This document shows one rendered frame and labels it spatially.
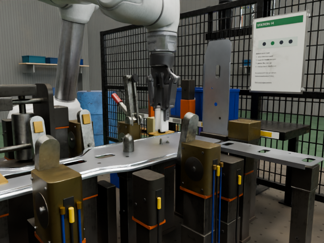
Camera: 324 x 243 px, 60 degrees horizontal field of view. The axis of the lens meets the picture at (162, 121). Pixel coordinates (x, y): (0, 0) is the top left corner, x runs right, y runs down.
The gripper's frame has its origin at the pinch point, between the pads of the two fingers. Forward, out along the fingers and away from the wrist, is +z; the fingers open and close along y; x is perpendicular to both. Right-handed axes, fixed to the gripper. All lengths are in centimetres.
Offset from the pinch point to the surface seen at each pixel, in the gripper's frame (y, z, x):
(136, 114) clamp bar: -13.7, -0.5, 0.6
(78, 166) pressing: 3.9, 7.6, -30.2
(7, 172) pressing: -2.9, 7.7, -43.6
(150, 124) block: -11.9, 3.4, 5.7
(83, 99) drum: -339, 19, 151
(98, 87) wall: -861, 19, 482
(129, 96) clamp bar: -14.0, -6.7, -1.8
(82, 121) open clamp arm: -14.8, 0.3, -19.2
